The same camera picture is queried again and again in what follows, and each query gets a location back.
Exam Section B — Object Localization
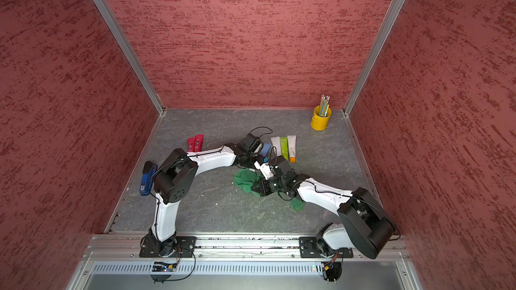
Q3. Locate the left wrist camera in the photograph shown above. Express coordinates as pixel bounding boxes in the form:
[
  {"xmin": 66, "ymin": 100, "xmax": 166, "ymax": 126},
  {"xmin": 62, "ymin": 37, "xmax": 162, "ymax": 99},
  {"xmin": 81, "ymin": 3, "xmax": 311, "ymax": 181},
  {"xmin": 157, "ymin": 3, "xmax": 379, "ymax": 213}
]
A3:
[{"xmin": 237, "ymin": 133, "xmax": 263, "ymax": 154}]

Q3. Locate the aluminium front rail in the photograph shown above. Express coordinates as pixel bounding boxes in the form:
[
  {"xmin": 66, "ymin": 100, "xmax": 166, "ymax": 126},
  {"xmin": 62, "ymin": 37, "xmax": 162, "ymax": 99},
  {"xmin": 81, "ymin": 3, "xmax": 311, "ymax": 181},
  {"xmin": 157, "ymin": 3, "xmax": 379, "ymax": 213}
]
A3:
[{"xmin": 80, "ymin": 232, "xmax": 412, "ymax": 263}]

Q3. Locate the controller board with cables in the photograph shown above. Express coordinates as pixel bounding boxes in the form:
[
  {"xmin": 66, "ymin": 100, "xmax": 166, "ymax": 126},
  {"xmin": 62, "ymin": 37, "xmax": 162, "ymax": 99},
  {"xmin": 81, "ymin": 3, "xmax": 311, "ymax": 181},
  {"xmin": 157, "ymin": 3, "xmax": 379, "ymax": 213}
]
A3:
[
  {"xmin": 150, "ymin": 246, "xmax": 197, "ymax": 284},
  {"xmin": 321, "ymin": 254, "xmax": 343, "ymax": 283}
]

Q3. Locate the bundle of pencils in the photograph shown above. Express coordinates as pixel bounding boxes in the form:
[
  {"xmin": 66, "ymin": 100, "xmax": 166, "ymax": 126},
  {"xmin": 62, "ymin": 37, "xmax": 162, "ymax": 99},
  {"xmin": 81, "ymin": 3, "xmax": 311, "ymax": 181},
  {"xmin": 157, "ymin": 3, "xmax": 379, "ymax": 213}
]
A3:
[{"xmin": 318, "ymin": 95, "xmax": 331, "ymax": 118}]

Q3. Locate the right corner aluminium profile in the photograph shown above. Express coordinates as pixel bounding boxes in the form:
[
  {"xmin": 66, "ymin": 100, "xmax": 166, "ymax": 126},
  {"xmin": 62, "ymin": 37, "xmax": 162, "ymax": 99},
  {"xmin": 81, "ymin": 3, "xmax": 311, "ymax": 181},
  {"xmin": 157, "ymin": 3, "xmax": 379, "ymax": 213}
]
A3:
[{"xmin": 343, "ymin": 0, "xmax": 406, "ymax": 118}]

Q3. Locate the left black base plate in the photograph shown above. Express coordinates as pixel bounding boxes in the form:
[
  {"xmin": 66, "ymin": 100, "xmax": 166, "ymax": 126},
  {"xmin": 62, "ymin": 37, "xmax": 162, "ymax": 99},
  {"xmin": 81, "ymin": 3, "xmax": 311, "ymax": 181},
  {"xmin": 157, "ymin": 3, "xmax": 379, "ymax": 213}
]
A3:
[{"xmin": 138, "ymin": 234, "xmax": 197, "ymax": 259}]

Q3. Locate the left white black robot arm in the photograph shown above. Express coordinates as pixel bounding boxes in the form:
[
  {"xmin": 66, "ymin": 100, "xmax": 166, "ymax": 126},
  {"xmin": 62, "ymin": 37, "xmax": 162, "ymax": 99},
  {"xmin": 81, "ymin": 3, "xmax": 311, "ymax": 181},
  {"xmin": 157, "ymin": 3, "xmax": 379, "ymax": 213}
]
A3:
[{"xmin": 146, "ymin": 142, "xmax": 263, "ymax": 255}]

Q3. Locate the white tube orange cap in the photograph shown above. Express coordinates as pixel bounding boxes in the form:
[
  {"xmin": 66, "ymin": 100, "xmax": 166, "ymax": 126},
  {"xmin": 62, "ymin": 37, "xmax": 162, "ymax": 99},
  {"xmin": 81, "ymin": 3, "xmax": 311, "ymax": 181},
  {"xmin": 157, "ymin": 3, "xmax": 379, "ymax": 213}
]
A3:
[{"xmin": 287, "ymin": 136, "xmax": 296, "ymax": 163}]

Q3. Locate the dark red tube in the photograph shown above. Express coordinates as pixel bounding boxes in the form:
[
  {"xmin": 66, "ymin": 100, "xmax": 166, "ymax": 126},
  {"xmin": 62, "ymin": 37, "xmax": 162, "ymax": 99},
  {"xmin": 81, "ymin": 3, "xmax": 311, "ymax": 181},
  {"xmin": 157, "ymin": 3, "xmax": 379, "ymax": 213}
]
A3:
[{"xmin": 187, "ymin": 137, "xmax": 196, "ymax": 153}]

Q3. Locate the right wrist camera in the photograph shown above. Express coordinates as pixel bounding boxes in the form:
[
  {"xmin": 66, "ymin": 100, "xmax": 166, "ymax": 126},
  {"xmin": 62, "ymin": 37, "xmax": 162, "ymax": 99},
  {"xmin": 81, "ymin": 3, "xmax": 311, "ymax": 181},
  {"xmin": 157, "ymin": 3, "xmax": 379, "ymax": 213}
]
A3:
[{"xmin": 254, "ymin": 155, "xmax": 294, "ymax": 180}]

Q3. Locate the right controller board with cables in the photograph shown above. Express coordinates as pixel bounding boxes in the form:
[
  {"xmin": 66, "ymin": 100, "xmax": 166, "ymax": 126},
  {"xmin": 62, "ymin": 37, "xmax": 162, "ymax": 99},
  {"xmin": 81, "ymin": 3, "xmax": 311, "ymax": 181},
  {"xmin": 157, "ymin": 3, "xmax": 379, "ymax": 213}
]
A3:
[{"xmin": 321, "ymin": 254, "xmax": 343, "ymax": 283}]

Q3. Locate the corner aluminium profile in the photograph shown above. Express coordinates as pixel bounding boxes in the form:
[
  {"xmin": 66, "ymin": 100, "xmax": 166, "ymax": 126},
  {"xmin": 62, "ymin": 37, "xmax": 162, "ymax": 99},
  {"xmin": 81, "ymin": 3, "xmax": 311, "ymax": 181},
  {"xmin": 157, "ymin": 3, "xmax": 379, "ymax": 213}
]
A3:
[
  {"xmin": 343, "ymin": 0, "xmax": 406, "ymax": 118},
  {"xmin": 93, "ymin": 0, "xmax": 165, "ymax": 116}
]

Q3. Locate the red pink tube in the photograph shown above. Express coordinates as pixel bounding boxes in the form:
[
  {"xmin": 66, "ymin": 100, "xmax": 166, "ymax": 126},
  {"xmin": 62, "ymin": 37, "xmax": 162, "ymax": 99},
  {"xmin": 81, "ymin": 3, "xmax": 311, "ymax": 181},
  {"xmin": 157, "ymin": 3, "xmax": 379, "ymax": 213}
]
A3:
[{"xmin": 193, "ymin": 134, "xmax": 204, "ymax": 153}]

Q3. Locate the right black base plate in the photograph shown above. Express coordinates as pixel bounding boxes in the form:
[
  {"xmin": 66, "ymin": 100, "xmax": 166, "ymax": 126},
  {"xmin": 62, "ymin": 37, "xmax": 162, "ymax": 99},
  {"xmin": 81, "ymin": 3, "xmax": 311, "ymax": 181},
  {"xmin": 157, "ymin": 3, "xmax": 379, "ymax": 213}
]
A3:
[{"xmin": 298, "ymin": 236, "xmax": 353, "ymax": 259}]

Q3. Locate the white tube red cap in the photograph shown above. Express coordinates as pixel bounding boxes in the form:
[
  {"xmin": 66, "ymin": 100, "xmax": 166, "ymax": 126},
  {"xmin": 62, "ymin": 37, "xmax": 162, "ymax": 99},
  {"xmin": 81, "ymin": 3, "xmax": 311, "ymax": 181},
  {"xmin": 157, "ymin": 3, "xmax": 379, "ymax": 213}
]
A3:
[{"xmin": 271, "ymin": 136, "xmax": 282, "ymax": 157}]

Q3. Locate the blue stapler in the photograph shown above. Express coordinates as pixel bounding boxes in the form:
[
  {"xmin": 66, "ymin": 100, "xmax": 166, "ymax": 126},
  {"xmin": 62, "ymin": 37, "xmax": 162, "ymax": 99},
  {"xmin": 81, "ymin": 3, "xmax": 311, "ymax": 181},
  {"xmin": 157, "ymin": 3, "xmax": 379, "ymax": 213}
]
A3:
[{"xmin": 139, "ymin": 161, "xmax": 158, "ymax": 196}]

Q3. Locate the left corner aluminium profile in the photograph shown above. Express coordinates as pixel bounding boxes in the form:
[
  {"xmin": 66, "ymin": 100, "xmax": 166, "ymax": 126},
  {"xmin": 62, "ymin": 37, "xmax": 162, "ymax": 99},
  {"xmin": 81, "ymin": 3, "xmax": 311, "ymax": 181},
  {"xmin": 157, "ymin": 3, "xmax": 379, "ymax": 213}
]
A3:
[{"xmin": 93, "ymin": 0, "xmax": 165, "ymax": 116}]

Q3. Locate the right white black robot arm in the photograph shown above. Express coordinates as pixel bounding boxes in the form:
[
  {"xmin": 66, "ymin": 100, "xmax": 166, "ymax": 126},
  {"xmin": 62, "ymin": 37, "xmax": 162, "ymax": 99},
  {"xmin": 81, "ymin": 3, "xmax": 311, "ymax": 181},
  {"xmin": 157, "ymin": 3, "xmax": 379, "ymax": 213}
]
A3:
[{"xmin": 251, "ymin": 173, "xmax": 399, "ymax": 259}]

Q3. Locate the green microfiber cloth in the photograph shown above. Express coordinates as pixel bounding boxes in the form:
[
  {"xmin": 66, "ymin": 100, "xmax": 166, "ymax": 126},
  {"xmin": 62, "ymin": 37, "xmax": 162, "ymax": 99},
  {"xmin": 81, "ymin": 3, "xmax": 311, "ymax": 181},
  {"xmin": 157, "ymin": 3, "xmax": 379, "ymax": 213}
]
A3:
[{"xmin": 233, "ymin": 169, "xmax": 305, "ymax": 212}]

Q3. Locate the blue tube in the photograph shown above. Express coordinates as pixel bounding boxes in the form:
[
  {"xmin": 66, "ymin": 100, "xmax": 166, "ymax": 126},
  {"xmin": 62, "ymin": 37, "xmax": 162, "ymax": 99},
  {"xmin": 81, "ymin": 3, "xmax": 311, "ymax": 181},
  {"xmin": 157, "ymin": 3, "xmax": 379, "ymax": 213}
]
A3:
[{"xmin": 259, "ymin": 143, "xmax": 272, "ymax": 158}]

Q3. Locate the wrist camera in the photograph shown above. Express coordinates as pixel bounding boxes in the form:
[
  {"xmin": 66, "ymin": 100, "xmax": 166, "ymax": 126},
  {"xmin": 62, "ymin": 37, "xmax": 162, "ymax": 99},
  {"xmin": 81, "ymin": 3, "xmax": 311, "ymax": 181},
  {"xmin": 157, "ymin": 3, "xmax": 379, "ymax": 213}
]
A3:
[
  {"xmin": 254, "ymin": 155, "xmax": 294, "ymax": 180},
  {"xmin": 237, "ymin": 133, "xmax": 263, "ymax": 154}
]

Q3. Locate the green tube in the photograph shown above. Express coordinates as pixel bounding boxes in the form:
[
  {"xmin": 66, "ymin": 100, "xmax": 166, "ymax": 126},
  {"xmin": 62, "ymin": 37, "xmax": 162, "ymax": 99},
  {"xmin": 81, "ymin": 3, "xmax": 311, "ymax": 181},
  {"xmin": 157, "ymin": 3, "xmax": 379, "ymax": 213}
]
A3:
[{"xmin": 280, "ymin": 137, "xmax": 290, "ymax": 161}]

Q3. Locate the yellow cup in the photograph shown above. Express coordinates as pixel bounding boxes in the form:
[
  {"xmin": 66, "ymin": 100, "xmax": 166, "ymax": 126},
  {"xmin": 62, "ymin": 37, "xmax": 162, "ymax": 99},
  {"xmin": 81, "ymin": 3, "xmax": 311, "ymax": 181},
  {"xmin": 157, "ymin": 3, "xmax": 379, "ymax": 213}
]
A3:
[{"xmin": 310, "ymin": 106, "xmax": 332, "ymax": 131}]

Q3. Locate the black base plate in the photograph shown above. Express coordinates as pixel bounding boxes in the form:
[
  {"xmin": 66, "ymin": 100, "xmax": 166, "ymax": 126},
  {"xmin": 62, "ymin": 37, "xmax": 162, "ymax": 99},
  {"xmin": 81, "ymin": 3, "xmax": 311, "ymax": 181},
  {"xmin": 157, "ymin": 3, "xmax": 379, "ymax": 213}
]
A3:
[
  {"xmin": 298, "ymin": 236, "xmax": 353, "ymax": 259},
  {"xmin": 138, "ymin": 234, "xmax": 197, "ymax": 259}
]

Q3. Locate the left controller board with cables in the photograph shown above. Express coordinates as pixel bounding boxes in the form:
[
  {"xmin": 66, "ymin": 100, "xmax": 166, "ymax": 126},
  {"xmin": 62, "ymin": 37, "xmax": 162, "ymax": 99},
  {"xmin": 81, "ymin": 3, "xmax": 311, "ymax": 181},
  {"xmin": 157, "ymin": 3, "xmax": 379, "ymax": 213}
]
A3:
[{"xmin": 150, "ymin": 246, "xmax": 197, "ymax": 284}]

